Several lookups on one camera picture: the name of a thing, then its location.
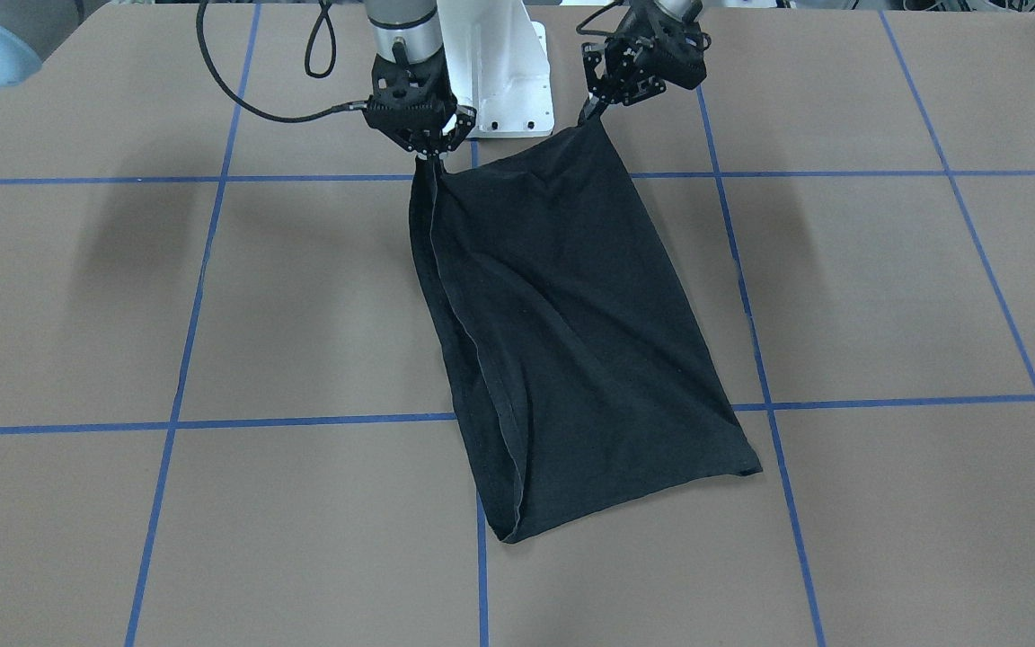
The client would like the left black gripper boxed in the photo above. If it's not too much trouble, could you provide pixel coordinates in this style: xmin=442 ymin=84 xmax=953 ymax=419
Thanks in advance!
xmin=579 ymin=4 xmax=711 ymax=126

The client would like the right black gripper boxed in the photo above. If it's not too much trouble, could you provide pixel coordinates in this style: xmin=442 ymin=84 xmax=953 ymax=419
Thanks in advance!
xmin=363 ymin=54 xmax=477 ymax=160

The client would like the black graphic t-shirt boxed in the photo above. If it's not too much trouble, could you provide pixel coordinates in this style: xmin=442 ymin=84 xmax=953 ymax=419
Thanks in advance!
xmin=408 ymin=121 xmax=763 ymax=545

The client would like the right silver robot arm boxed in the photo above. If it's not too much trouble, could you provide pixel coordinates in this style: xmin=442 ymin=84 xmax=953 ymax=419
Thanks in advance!
xmin=0 ymin=1 xmax=477 ymax=159

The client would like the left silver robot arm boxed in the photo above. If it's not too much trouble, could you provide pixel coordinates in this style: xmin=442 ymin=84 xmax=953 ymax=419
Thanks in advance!
xmin=575 ymin=1 xmax=712 ymax=126

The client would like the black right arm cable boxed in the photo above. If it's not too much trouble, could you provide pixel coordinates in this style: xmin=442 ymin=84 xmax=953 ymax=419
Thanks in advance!
xmin=196 ymin=0 xmax=371 ymax=125

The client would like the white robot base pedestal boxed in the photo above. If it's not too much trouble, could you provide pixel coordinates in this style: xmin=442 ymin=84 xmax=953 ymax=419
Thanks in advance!
xmin=437 ymin=1 xmax=554 ymax=140

